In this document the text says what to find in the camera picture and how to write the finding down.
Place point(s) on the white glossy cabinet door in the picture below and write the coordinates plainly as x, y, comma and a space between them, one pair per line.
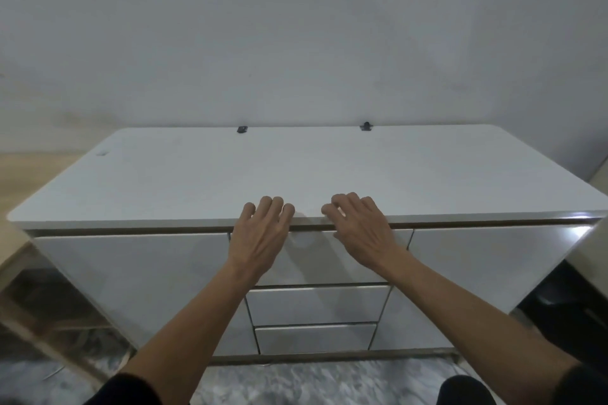
494, 262
137, 276

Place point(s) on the black trouser leg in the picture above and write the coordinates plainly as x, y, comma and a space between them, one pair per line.
465, 391

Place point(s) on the black sleeve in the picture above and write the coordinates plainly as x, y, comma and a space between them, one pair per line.
124, 391
583, 385

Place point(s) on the person's right hand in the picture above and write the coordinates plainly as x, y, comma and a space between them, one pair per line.
365, 236

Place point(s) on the white sideboard cabinet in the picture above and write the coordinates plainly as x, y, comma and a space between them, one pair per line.
190, 172

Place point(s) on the black object under furniture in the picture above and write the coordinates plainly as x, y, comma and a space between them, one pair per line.
570, 314

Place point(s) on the wooden frame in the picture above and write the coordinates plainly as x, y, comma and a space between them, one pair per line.
42, 319

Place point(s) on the person's left middle finger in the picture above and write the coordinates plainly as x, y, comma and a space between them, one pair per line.
275, 208

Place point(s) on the medium white glossy drawer front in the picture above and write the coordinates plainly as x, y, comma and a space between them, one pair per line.
318, 306

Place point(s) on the tall white glossy drawer front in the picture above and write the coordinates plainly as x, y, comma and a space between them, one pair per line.
313, 260

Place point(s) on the person's left little finger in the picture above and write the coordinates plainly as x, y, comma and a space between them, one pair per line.
246, 212

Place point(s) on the person's right thumb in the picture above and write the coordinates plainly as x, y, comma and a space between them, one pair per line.
338, 234

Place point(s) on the person's right little finger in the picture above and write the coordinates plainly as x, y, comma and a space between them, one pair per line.
369, 207

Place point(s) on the person's right forearm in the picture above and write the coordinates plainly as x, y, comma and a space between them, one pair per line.
470, 319

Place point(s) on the person's left forearm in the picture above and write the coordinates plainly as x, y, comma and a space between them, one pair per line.
190, 324

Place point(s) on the small white glossy drawer front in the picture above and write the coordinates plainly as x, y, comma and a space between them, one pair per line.
316, 339

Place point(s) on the person's left hand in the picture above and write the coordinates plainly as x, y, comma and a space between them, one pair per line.
256, 241

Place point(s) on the person's right middle finger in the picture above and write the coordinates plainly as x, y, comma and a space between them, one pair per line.
343, 204

